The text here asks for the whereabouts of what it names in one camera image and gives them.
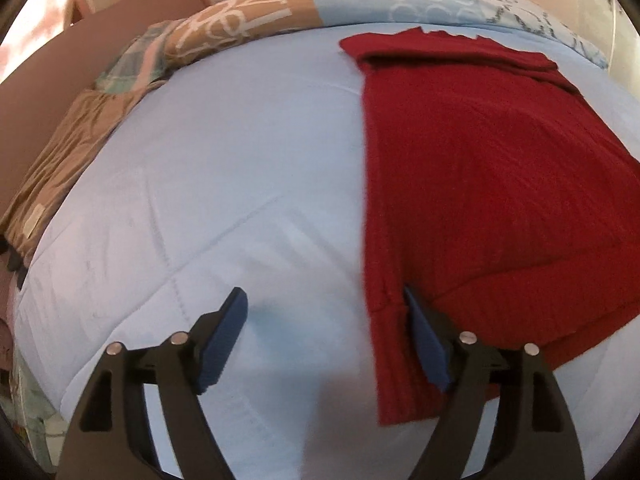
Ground mauve upholstered headboard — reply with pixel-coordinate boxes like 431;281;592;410
0;0;205;209

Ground tan folded garment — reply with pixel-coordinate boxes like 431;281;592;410
1;81;163;273

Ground patterned blue and tan pillow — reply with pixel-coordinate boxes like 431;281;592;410
164;0;608;68

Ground red knit sweater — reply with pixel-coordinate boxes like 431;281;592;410
341;28;639;425

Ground plaid pastel folded cloth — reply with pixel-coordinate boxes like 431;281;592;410
93;20;182;94

